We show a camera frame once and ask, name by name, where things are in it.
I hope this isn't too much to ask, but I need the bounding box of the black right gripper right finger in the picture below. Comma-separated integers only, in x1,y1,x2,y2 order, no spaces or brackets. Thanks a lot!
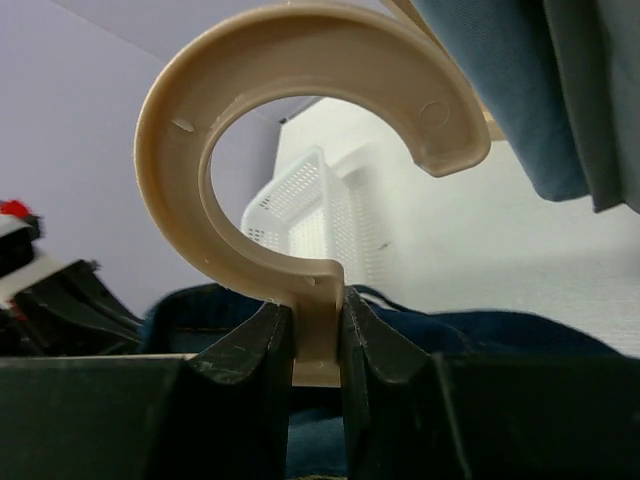
339,287,472,479

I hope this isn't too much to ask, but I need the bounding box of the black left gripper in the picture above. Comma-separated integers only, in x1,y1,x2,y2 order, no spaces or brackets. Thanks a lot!
1,260,141,356

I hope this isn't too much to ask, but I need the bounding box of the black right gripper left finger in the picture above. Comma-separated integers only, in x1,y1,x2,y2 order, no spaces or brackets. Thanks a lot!
144,303,293,479

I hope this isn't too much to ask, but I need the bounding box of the dark blue denim skirt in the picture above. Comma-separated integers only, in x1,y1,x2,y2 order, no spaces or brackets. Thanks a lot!
139,284,616,479

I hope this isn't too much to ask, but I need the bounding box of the beige plastic hanger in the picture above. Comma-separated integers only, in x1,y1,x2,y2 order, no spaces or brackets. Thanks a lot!
134,1,490,387

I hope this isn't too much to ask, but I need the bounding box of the light blue denim jacket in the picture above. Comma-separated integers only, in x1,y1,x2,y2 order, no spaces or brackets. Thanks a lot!
414,1,589,202

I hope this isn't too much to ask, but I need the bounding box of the white plastic basket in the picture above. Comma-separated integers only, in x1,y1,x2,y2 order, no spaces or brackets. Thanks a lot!
241,146,388,288

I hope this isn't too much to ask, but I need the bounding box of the grey garment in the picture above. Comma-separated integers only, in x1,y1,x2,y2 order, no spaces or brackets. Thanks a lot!
543,1,639,211

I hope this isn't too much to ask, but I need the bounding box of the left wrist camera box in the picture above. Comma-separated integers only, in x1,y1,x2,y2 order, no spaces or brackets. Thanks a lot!
1,200,64,310

